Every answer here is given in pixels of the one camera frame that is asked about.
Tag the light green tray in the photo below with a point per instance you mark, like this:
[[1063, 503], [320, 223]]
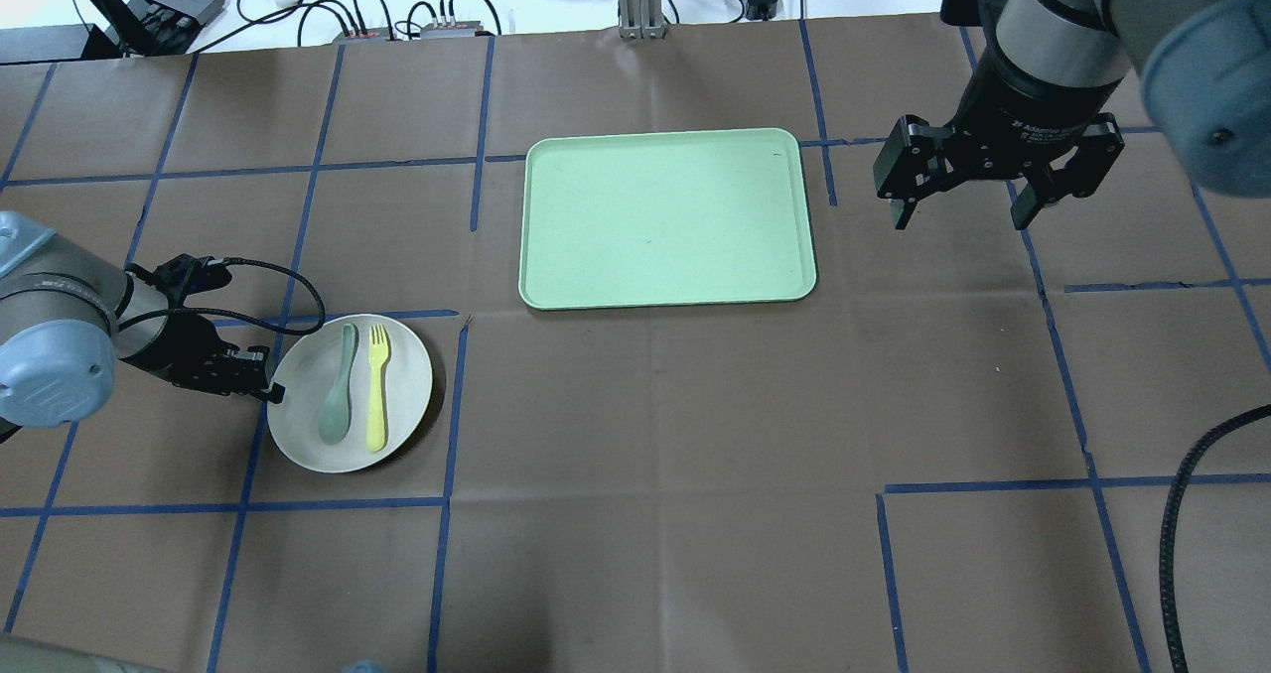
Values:
[[665, 219]]

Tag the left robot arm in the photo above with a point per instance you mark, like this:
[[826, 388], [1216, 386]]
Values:
[[69, 317]]

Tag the grey usb hub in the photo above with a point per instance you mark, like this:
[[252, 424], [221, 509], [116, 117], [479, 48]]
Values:
[[171, 26]]

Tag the white round plate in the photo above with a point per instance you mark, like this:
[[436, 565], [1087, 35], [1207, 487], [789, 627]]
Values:
[[307, 371]]

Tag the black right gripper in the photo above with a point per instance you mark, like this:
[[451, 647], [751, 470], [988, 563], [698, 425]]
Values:
[[1028, 107]]

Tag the yellow fork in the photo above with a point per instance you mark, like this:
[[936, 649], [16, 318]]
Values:
[[379, 353]]

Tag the green spoon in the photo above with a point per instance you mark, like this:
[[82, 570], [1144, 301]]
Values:
[[337, 407]]

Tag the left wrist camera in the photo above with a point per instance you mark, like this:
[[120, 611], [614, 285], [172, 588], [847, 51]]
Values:
[[186, 275]]

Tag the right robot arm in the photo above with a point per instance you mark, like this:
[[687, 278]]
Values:
[[1202, 67]]

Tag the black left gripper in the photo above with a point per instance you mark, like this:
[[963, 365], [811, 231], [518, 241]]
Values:
[[182, 348]]

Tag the brown paper table cover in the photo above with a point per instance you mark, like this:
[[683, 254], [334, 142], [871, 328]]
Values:
[[951, 456]]

